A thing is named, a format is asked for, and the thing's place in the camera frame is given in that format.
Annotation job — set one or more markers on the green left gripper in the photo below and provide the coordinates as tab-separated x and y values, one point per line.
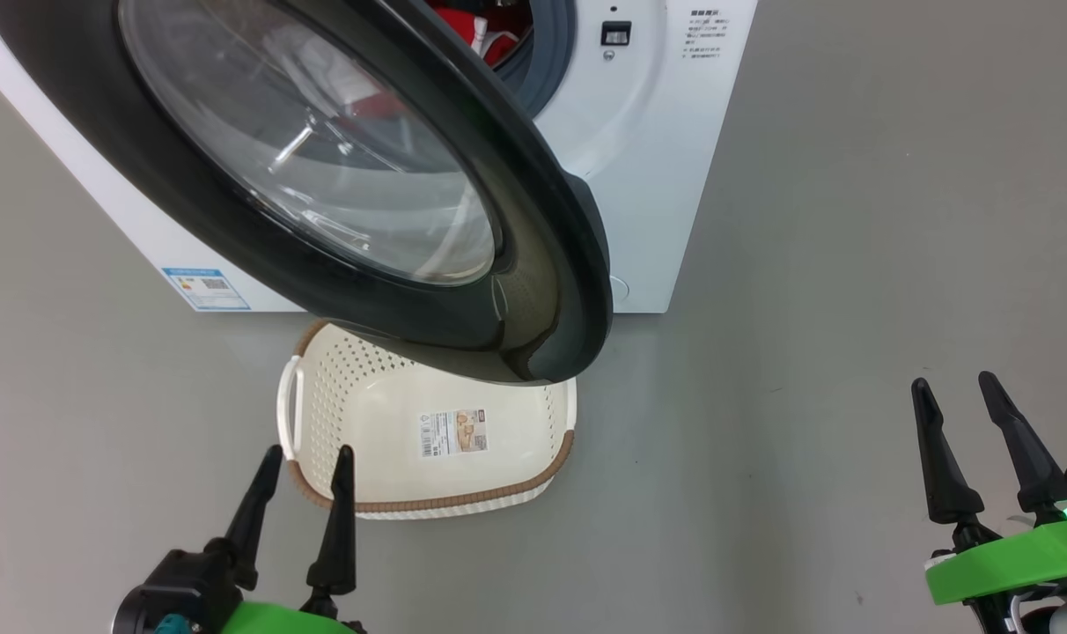
269	619

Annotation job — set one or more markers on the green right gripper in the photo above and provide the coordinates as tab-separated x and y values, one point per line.
1009	563

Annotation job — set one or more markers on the dark grey glass washer door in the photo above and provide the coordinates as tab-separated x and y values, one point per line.
551	264

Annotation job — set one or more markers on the red garment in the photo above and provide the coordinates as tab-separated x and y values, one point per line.
450	18

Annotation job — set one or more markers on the basket product label sticker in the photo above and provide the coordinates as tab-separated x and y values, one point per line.
452	431

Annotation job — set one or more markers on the cream perforated laundry basket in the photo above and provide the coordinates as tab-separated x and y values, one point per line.
498	458

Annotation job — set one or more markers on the white front-load washing machine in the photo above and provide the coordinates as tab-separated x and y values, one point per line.
657	176

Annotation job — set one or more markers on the grey rubber door gasket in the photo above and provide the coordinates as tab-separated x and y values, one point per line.
551	53

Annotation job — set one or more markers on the black door latch socket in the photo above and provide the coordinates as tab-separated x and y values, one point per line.
615	33

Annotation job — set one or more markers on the blue energy label sticker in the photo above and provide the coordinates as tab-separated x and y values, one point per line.
206	289

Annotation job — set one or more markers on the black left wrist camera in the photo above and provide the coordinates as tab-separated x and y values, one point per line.
177	586

